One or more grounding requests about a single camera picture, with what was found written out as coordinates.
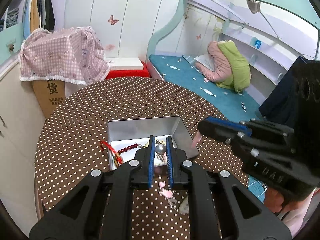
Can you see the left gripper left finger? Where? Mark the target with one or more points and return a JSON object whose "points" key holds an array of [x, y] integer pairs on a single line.
{"points": [[100, 205]]}

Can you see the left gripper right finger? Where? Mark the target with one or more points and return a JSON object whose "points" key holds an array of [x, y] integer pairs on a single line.
{"points": [[220, 206]]}

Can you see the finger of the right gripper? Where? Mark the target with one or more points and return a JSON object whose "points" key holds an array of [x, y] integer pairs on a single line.
{"points": [[217, 132], [229, 124]]}

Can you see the red cord knot charm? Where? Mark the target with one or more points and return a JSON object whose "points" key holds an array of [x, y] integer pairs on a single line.
{"points": [[117, 159]]}

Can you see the person right hand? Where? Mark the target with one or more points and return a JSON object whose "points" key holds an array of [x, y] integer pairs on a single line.
{"points": [[275, 202]]}

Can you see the dark hanging garment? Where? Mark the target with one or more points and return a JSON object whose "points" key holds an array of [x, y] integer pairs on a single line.
{"points": [[296, 97]]}

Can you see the pink and green quilt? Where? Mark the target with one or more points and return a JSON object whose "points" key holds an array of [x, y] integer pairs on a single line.
{"points": [[232, 70]]}

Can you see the grey metal tin box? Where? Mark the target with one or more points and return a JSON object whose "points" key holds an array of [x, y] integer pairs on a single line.
{"points": [[124, 133]]}

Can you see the white pillow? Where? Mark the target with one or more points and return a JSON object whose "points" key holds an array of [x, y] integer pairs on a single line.
{"points": [[206, 60]]}

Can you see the small blue box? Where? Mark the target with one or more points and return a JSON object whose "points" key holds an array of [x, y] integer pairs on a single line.
{"points": [[257, 44]]}

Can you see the hanging grey bag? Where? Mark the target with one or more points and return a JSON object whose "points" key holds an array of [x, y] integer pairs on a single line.
{"points": [[254, 6]]}

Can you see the brown cardboard box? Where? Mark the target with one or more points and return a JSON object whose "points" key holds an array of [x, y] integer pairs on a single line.
{"points": [[50, 94]]}

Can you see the white flat box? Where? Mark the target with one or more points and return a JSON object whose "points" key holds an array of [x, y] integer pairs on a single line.
{"points": [[125, 63]]}

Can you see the red storage box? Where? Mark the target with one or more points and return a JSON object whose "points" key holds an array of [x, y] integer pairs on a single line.
{"points": [[129, 73]]}

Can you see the white panel wardrobe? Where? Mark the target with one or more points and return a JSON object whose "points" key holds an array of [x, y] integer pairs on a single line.
{"points": [[124, 27]]}

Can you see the pink checkered cloth cover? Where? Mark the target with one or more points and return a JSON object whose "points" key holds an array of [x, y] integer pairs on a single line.
{"points": [[73, 55]]}

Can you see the teal drawer unit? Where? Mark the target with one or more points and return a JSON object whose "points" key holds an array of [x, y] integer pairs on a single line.
{"points": [[10, 41]]}

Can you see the hanging clothes row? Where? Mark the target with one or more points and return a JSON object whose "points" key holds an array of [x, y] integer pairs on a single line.
{"points": [[37, 14]]}

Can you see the lilac cube shelf unit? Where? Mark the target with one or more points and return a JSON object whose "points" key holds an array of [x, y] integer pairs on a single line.
{"points": [[13, 14]]}

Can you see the lilac wall shelves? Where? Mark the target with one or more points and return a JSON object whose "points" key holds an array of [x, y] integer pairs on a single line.
{"points": [[284, 37]]}

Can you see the cream cabinet with handles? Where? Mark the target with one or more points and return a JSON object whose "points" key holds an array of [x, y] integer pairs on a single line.
{"points": [[21, 124]]}

